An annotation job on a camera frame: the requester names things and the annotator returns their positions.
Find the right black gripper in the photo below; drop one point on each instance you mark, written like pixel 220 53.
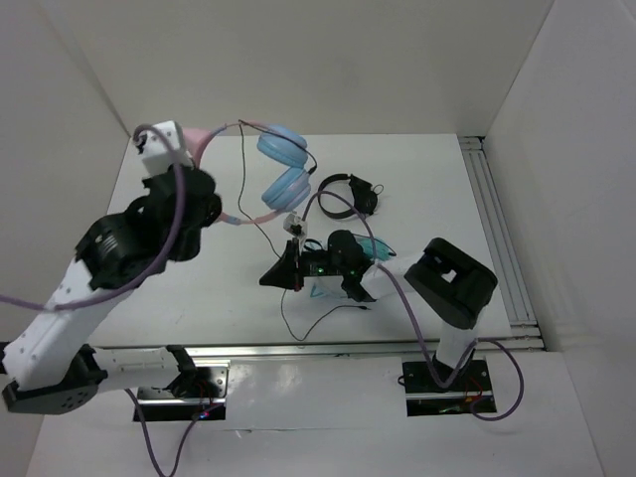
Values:
pixel 285 273

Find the black headphones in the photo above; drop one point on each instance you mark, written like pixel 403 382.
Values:
pixel 362 196

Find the aluminium side rail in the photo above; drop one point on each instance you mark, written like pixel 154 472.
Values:
pixel 507 268

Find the aluminium table edge rail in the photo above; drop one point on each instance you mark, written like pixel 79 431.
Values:
pixel 524 343

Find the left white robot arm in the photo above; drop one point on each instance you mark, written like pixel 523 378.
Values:
pixel 52 368

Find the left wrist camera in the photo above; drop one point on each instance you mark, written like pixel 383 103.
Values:
pixel 154 155

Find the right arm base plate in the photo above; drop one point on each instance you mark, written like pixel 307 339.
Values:
pixel 423 397

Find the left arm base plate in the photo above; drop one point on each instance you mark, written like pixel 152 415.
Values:
pixel 205 398

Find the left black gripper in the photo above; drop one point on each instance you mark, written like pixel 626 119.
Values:
pixel 213 207

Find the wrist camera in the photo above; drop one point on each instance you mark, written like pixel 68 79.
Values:
pixel 154 155
pixel 295 225

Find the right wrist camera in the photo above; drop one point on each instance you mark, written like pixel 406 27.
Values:
pixel 295 225

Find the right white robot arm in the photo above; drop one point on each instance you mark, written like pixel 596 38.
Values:
pixel 454 285

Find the white teal cat-ear headphones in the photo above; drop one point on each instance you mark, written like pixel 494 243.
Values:
pixel 330 286

